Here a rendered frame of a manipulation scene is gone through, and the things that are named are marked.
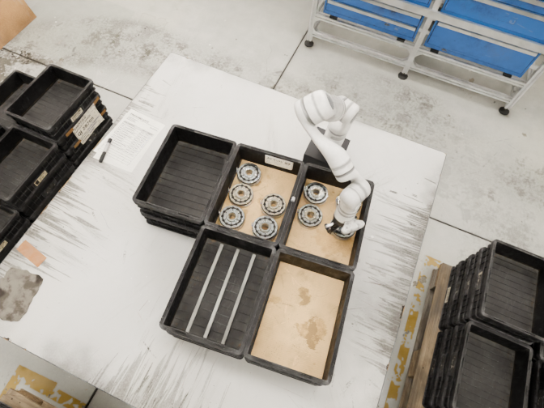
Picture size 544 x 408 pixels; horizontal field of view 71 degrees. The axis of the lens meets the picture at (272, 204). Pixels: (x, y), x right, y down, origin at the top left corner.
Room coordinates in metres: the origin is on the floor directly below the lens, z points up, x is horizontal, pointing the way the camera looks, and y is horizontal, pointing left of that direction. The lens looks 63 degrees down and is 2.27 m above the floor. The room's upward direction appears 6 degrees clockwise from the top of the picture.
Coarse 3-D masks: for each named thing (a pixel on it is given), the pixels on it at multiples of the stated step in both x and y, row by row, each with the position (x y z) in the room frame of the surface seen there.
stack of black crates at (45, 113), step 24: (48, 72) 1.54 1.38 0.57; (72, 72) 1.54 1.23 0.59; (24, 96) 1.35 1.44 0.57; (48, 96) 1.43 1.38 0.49; (72, 96) 1.45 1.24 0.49; (96, 96) 1.47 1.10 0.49; (24, 120) 1.18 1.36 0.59; (48, 120) 1.27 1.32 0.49; (72, 120) 1.27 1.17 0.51; (72, 144) 1.19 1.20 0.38; (96, 144) 1.32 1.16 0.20
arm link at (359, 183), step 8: (352, 168) 0.66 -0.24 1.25; (336, 176) 0.65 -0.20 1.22; (344, 176) 0.64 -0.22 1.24; (352, 176) 0.64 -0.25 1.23; (360, 176) 0.65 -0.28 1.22; (352, 184) 0.64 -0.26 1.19; (360, 184) 0.64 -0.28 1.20; (368, 184) 0.65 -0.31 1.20; (360, 192) 0.61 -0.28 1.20; (368, 192) 0.62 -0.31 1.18
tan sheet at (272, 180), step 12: (264, 168) 0.89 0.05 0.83; (264, 180) 0.83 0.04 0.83; (276, 180) 0.84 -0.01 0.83; (288, 180) 0.84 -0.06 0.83; (228, 192) 0.75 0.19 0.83; (264, 192) 0.77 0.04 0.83; (276, 192) 0.78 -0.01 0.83; (288, 192) 0.78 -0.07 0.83; (228, 204) 0.69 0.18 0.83; (252, 204) 0.71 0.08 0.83; (252, 216) 0.65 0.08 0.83; (240, 228) 0.59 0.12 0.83; (264, 228) 0.60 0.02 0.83
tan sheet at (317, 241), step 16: (336, 192) 0.81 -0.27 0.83; (320, 208) 0.72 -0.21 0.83; (320, 224) 0.65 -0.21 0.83; (288, 240) 0.56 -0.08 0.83; (304, 240) 0.57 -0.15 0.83; (320, 240) 0.58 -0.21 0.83; (336, 240) 0.58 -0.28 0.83; (352, 240) 0.59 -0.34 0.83; (320, 256) 0.51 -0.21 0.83; (336, 256) 0.52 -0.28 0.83
